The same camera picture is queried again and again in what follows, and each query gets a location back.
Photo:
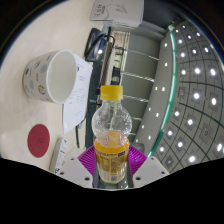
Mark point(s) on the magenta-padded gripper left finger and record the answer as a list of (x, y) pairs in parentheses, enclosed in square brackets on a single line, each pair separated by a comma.
[(70, 171)]

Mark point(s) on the white printed cardboard box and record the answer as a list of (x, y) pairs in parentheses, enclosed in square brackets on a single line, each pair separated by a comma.
[(116, 11)]

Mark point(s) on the round ceiling lights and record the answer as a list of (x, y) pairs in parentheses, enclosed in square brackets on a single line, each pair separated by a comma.
[(196, 96)]

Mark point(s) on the white patterned paper cup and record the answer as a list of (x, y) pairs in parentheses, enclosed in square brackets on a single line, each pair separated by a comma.
[(36, 78)]

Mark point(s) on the white printed paper sheet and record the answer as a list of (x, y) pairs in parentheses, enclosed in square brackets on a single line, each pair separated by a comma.
[(78, 103)]

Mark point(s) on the yellow-capped clear drink bottle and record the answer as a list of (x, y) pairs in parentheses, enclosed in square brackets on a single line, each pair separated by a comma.
[(112, 160)]

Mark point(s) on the black desk microphone console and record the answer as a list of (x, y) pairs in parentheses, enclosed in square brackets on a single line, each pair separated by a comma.
[(95, 43)]

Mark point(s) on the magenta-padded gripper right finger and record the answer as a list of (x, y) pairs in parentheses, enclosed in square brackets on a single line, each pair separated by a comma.
[(153, 170)]

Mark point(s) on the flat round red coaster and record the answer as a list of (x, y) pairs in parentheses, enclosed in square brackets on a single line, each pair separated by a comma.
[(38, 140)]

